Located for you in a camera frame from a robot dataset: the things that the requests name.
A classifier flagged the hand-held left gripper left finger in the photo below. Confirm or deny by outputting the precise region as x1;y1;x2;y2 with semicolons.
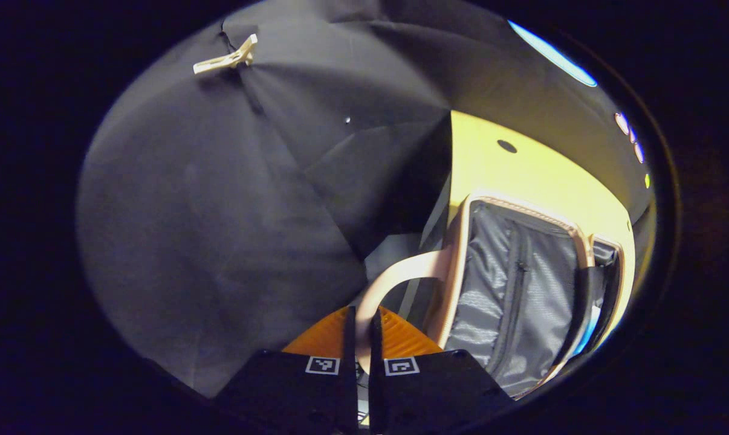
215;305;360;435

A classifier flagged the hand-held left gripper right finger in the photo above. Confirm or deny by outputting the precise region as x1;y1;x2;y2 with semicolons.
368;305;515;435

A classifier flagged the beige backdrop clip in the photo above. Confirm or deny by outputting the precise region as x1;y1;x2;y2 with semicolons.
193;33;259;76

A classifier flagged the ceiling light strip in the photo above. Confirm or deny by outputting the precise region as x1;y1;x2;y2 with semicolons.
508;19;598;88

